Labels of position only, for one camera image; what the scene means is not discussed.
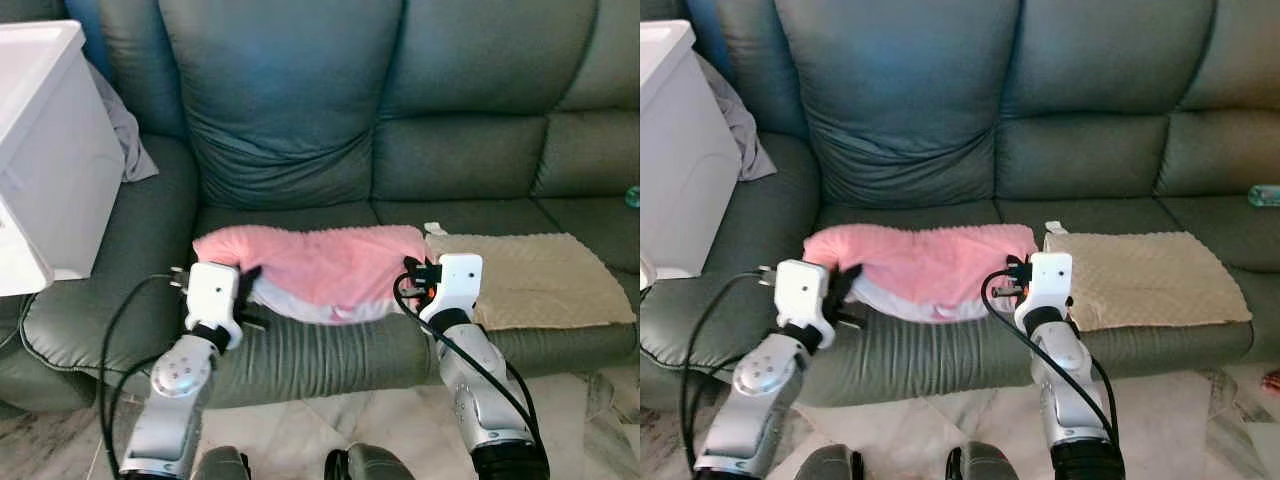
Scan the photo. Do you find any pink dotted pillow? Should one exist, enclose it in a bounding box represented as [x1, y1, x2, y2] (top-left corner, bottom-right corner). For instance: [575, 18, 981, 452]
[192, 224, 436, 326]
[803, 223, 1041, 324]

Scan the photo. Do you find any beige dotted pillow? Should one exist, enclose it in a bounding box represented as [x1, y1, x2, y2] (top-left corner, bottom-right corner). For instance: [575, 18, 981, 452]
[1042, 221, 1253, 333]
[424, 222, 637, 331]

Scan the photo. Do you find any green leather sofa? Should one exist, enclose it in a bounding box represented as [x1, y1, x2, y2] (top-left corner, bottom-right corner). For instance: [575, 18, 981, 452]
[640, 0, 1280, 411]
[0, 0, 641, 416]

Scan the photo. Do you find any grey cloth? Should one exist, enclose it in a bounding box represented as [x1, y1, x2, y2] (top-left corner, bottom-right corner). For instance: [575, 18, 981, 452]
[88, 62, 159, 183]
[695, 52, 778, 182]

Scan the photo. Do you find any grey right robot leg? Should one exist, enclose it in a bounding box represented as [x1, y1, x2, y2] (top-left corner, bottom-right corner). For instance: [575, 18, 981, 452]
[945, 441, 1021, 480]
[325, 443, 416, 480]

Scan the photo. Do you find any white storage box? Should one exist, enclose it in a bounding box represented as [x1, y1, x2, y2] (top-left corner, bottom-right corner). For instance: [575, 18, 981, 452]
[640, 18, 746, 281]
[0, 20, 126, 298]

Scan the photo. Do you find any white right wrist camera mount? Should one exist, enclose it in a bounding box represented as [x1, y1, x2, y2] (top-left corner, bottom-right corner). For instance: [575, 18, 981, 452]
[420, 253, 485, 323]
[1014, 252, 1073, 333]

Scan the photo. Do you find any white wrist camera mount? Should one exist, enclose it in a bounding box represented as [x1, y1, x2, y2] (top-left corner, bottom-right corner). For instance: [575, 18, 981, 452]
[420, 253, 485, 323]
[1014, 252, 1073, 333]
[775, 259, 834, 348]
[186, 262, 242, 349]

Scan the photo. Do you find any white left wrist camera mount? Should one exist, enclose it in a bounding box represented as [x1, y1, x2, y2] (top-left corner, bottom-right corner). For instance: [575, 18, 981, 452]
[775, 259, 834, 348]
[186, 262, 242, 349]

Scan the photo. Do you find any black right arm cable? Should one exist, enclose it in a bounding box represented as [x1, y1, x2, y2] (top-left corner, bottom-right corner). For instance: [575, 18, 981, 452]
[393, 270, 541, 451]
[980, 268, 1121, 441]

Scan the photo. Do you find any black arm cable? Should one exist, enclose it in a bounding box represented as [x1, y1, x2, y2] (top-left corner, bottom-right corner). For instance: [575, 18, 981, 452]
[393, 270, 541, 451]
[980, 268, 1121, 441]
[97, 272, 191, 479]
[680, 270, 779, 471]

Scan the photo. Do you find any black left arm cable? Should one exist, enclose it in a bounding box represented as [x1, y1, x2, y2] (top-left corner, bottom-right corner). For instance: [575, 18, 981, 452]
[680, 270, 779, 471]
[97, 272, 191, 479]

